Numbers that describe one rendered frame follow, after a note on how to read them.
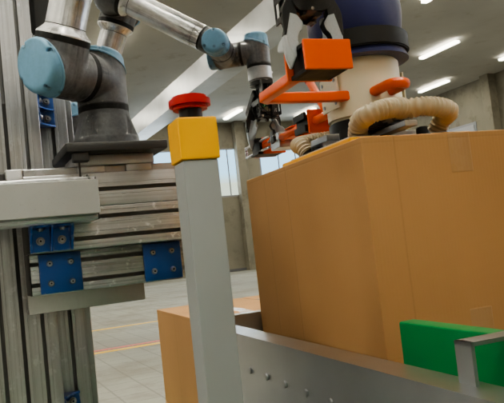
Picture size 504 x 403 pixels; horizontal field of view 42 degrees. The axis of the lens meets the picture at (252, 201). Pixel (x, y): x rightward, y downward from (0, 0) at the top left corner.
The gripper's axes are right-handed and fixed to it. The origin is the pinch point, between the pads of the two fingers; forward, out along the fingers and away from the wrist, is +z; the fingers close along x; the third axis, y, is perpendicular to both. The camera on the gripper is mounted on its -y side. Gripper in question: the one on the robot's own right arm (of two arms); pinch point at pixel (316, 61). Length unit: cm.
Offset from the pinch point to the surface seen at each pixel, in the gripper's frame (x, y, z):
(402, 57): -33.8, 24.2, -8.1
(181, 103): 23.1, 4.4, 5.4
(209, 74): -278, 914, -257
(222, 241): 18.8, 3.9, 28.4
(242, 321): -3, 63, 49
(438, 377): 3, -28, 48
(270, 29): -296, 686, -253
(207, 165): 20.0, 3.8, 15.9
